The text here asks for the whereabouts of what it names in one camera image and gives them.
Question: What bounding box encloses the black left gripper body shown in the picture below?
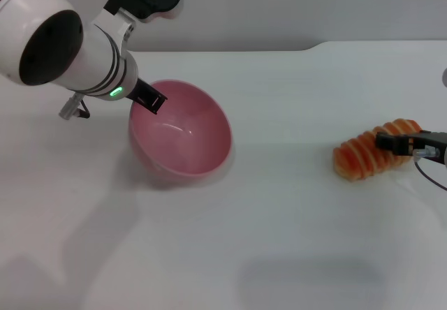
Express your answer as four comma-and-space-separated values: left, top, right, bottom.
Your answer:
124, 78, 149, 104

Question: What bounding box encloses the arm wrist cable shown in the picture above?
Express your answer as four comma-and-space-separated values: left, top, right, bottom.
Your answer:
58, 91, 91, 120
413, 148, 447, 191

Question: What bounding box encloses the pink plastic bowl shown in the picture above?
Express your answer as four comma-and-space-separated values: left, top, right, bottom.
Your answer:
128, 79, 233, 186

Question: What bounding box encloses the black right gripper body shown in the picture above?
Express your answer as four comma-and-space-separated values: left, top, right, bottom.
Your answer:
411, 129, 447, 167

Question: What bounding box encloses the right arm wrist cable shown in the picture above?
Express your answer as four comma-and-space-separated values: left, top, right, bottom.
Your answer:
413, 148, 447, 191

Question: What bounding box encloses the left arm wrist cable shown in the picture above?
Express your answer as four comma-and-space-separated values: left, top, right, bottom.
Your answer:
58, 91, 91, 120

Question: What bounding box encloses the orange ridged bread loaf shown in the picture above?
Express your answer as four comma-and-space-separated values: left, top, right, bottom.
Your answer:
332, 117, 424, 183

